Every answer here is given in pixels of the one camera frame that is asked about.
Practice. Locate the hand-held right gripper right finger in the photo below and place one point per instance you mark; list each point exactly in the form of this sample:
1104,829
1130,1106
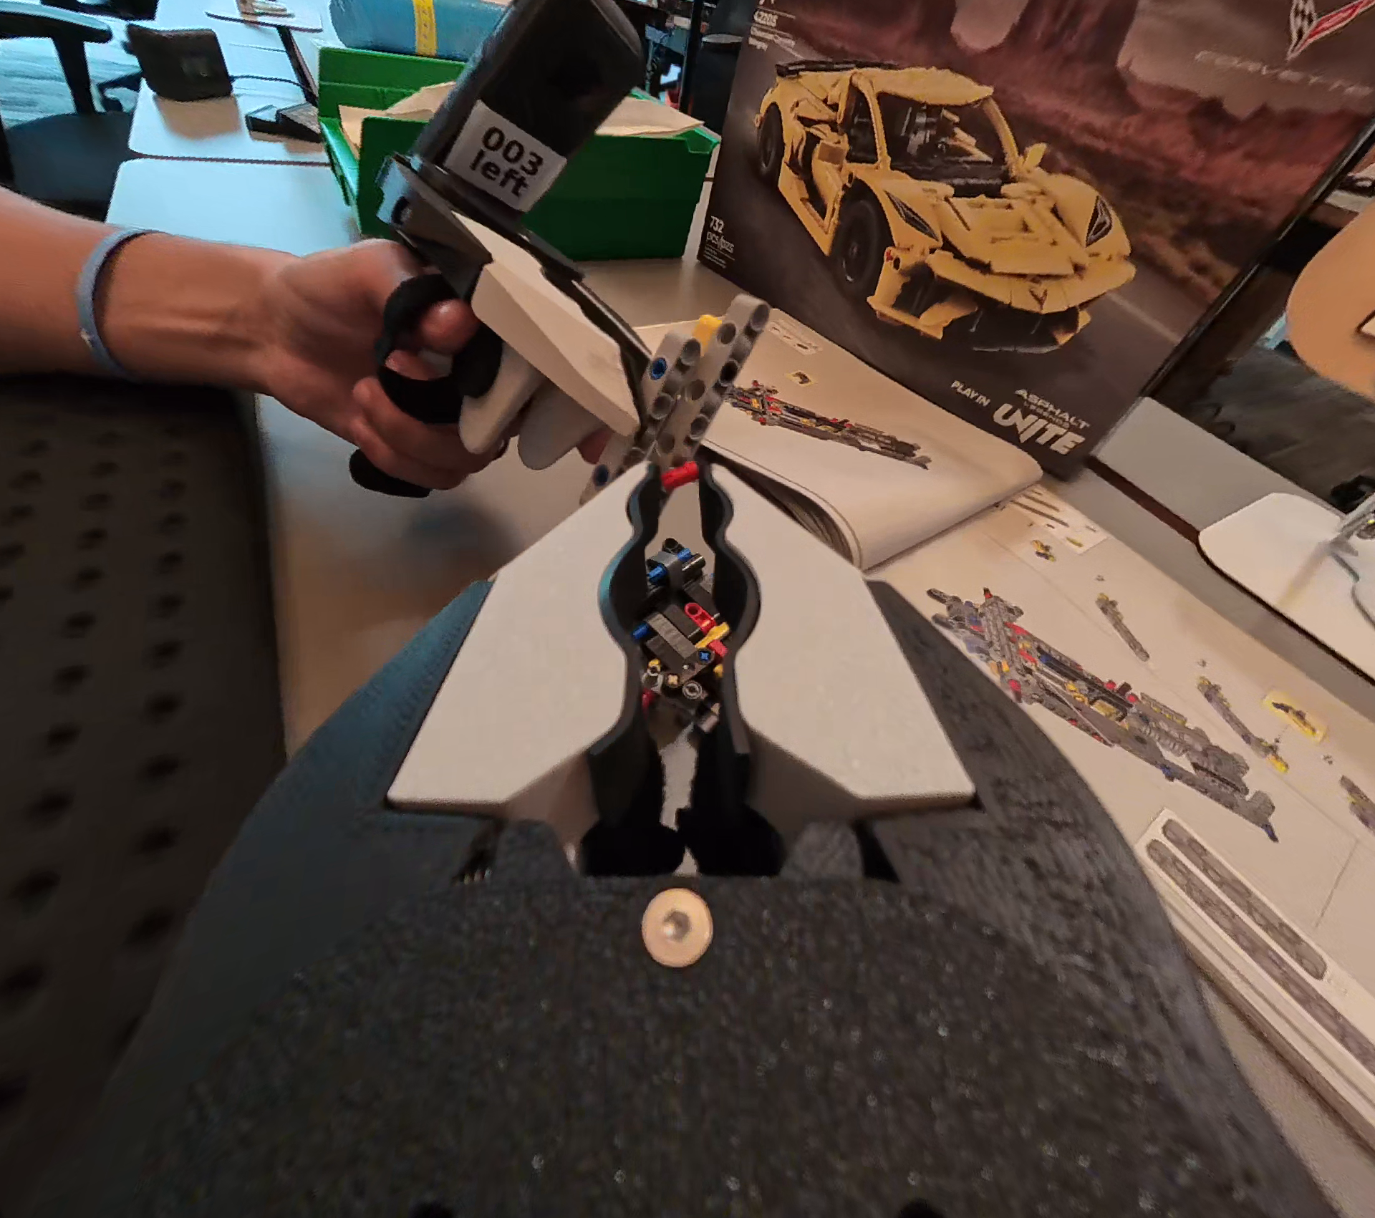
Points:
859,702

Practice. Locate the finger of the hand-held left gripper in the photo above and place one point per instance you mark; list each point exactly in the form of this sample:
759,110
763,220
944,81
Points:
547,326

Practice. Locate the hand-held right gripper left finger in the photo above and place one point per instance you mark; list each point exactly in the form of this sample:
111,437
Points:
504,702

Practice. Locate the yellow lego connector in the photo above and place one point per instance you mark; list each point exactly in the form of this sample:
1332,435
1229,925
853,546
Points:
703,326

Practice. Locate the long grey lego beam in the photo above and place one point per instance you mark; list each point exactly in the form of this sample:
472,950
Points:
740,348

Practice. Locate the red lego pin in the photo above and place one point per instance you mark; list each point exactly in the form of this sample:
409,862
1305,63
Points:
676,477

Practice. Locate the lego chassis model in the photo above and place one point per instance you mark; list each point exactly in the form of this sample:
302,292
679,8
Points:
676,637

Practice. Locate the lego set box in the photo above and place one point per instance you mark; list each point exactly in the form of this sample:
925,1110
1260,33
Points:
1020,57

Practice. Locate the green plastic bin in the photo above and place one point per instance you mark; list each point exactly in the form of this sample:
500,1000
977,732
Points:
623,197

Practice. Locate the blue wrapped roll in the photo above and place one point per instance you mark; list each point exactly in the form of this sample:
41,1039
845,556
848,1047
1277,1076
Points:
375,4

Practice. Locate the open instruction booklet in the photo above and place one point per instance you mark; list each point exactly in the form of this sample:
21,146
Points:
912,487

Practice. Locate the black perforated mat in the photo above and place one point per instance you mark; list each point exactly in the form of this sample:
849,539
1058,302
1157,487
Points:
129,649

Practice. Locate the small black device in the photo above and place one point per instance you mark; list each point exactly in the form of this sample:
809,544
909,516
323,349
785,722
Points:
177,63

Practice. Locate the blue wristband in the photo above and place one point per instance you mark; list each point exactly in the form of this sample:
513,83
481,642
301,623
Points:
96,305

